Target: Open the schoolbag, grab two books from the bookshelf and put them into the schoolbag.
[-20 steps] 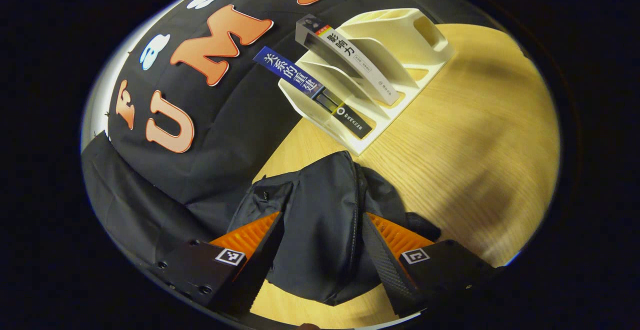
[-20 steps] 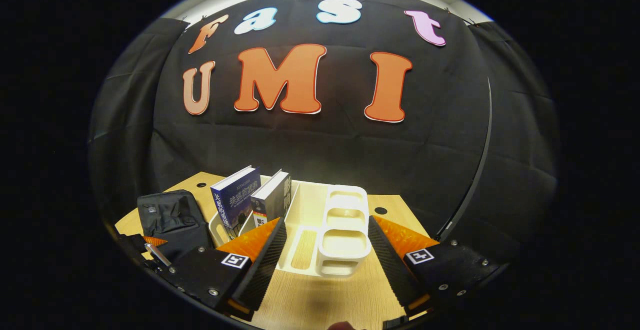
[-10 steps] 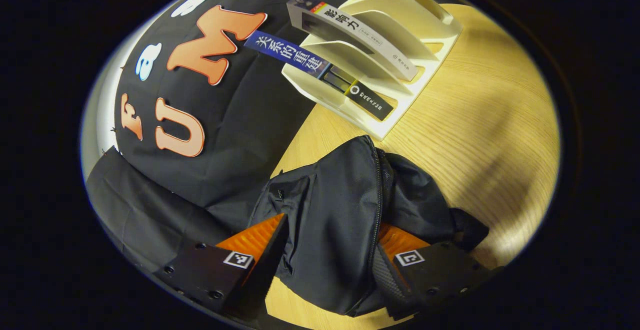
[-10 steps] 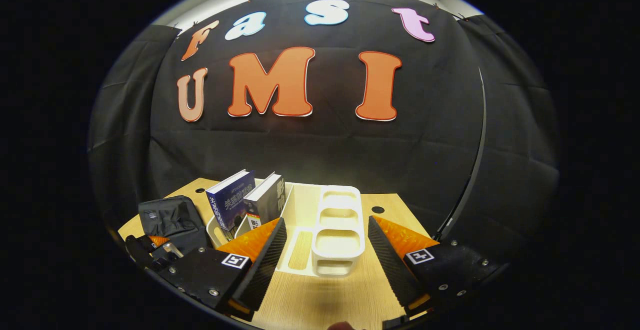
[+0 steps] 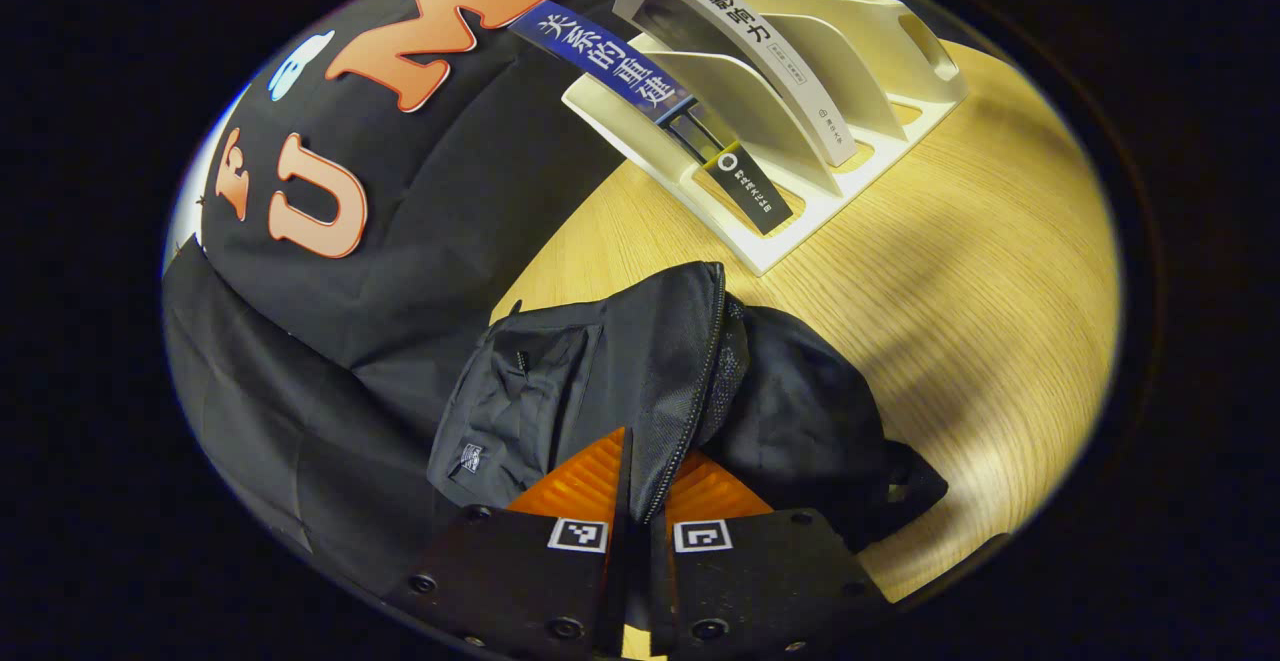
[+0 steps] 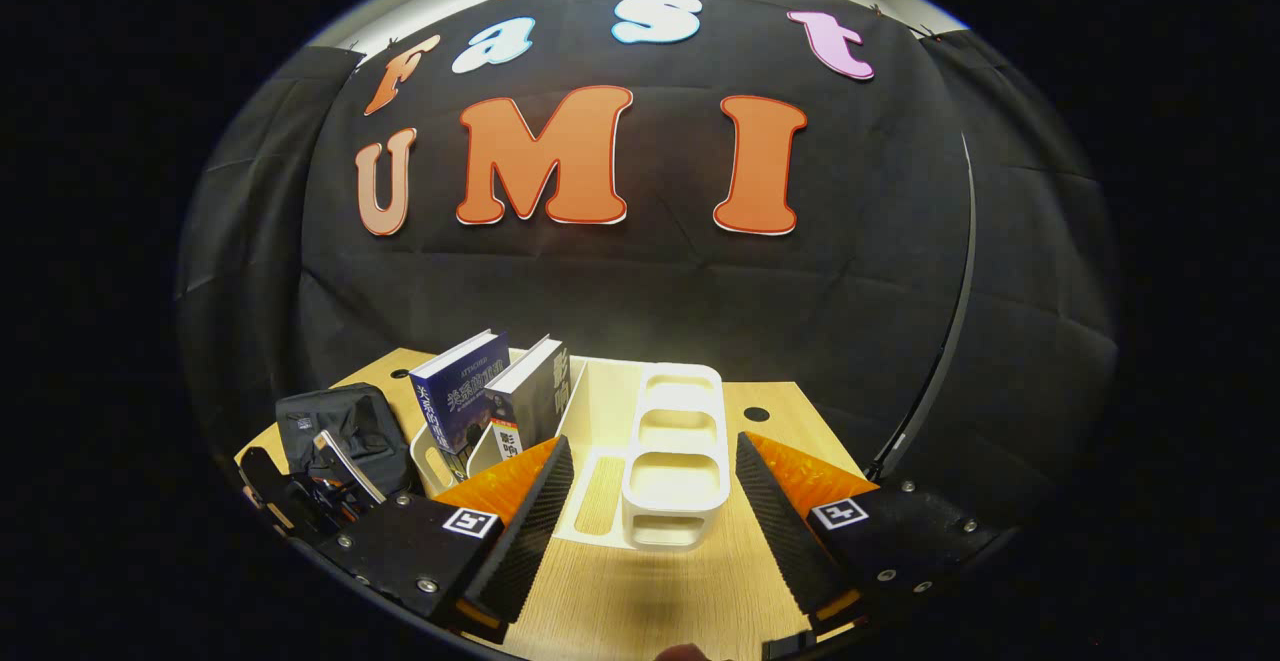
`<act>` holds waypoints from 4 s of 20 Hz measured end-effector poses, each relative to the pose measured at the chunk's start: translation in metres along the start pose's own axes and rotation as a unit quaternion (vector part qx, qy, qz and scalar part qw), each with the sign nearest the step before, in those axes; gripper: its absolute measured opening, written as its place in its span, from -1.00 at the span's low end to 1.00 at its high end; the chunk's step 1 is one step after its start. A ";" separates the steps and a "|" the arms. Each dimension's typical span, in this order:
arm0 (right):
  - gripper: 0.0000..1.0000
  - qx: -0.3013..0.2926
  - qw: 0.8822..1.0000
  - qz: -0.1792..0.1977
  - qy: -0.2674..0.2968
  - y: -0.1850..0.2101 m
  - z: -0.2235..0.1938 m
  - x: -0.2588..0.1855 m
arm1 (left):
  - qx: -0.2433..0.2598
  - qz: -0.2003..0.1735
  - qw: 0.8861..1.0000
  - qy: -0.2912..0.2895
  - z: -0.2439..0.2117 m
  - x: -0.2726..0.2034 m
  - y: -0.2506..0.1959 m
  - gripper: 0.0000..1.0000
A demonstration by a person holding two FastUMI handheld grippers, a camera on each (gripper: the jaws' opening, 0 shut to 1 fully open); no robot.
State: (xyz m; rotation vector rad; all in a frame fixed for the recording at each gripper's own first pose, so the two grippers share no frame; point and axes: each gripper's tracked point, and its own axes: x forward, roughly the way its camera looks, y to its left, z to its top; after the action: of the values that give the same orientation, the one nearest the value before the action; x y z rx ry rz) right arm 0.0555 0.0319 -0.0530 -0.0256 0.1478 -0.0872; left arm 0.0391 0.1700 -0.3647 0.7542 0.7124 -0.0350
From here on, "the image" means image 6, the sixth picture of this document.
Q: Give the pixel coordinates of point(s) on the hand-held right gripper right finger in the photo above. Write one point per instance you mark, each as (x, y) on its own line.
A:
(775, 531)

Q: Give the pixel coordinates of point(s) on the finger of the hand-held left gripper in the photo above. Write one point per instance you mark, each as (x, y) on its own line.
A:
(345, 476)

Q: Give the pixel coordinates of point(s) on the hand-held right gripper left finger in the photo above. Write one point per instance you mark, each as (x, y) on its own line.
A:
(535, 531)

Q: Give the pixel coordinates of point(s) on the black schoolbag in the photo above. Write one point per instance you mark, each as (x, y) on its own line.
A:
(345, 411)

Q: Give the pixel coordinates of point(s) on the dark portrait cover book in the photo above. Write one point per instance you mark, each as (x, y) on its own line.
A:
(530, 401)

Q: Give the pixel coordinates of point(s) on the white bookshelf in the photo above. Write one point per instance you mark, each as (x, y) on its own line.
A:
(675, 441)

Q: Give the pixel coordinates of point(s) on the blue cover book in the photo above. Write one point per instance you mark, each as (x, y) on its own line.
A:
(460, 391)

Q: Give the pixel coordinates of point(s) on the black stand pole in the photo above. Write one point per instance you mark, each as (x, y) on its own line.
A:
(955, 321)

